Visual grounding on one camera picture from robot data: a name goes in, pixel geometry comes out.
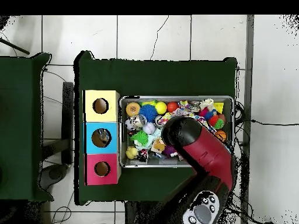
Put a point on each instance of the plain yellow ball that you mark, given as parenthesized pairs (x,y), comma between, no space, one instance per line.
(160,108)

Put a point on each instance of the yellow rubber duck toy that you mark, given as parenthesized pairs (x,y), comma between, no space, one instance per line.
(132,152)

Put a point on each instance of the crushed silver drink can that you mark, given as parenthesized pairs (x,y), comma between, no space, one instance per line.
(138,121)

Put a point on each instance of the small red ball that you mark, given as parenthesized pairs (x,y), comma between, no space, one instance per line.
(172,106)

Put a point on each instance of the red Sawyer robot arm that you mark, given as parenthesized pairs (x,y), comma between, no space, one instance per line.
(210,158)

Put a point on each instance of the grey stand base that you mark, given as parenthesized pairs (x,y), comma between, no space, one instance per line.
(57,173)

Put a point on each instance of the wooden box with three holes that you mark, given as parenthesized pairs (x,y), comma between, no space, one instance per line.
(101,127)

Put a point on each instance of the dark green table cloth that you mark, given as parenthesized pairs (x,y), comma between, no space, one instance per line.
(23,116)
(163,74)

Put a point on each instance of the orange ball with cream dots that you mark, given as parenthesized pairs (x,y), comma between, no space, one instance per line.
(132,108)

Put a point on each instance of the green spiky rubber ball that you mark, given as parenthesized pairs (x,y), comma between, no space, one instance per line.
(140,137)

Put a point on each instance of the blue spiky rubber ball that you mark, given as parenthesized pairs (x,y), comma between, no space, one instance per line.
(148,112)

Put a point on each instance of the tan plush animal toy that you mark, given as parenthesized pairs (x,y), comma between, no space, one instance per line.
(157,146)

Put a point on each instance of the shallow clear mesh bin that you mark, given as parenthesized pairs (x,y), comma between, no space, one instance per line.
(176,98)

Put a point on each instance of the black panel stand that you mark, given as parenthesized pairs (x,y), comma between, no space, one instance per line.
(68,121)

